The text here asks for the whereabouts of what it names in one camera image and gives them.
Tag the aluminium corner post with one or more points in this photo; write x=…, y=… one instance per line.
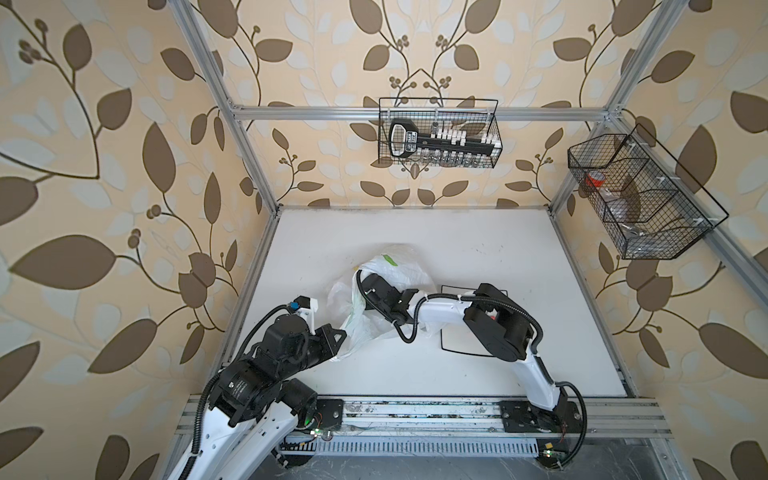
x=660, y=17

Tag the black outlined white mat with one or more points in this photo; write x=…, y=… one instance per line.
x=456, y=337

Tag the black socket tool set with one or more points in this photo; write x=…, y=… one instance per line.
x=404, y=140

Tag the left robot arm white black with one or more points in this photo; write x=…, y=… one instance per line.
x=248, y=408

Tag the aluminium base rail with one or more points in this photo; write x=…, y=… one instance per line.
x=467, y=427

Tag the white plastic bag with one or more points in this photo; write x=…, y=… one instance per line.
x=398, y=264

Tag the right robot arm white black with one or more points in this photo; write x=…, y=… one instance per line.
x=505, y=330

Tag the black wire basket wall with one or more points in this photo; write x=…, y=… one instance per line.
x=475, y=116
x=652, y=206

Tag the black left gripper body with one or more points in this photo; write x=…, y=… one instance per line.
x=312, y=351

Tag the black wire basket back wall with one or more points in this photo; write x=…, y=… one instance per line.
x=475, y=116

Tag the black wire basket right wall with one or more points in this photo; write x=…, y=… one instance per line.
x=652, y=206

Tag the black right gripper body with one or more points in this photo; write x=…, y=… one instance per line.
x=369, y=305

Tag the red capped clear bottle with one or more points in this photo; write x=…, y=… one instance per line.
x=594, y=180

